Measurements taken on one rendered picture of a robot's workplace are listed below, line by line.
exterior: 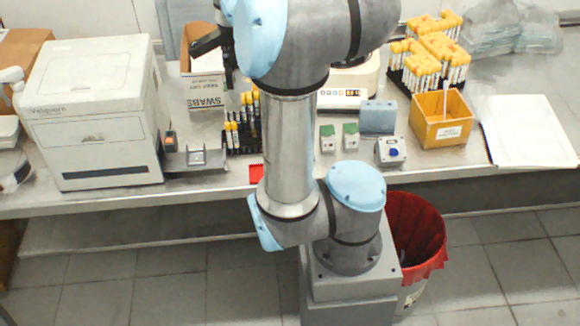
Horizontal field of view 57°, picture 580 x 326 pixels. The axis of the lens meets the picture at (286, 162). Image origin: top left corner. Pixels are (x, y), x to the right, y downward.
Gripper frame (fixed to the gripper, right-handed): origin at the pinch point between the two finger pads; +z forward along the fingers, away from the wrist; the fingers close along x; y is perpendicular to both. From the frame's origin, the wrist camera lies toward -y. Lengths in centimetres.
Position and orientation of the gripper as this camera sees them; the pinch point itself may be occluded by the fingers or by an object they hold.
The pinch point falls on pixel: (232, 91)
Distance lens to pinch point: 135.4
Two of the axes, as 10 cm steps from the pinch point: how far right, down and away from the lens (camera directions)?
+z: 0.3, 7.0, 7.1
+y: 10.0, -0.4, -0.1
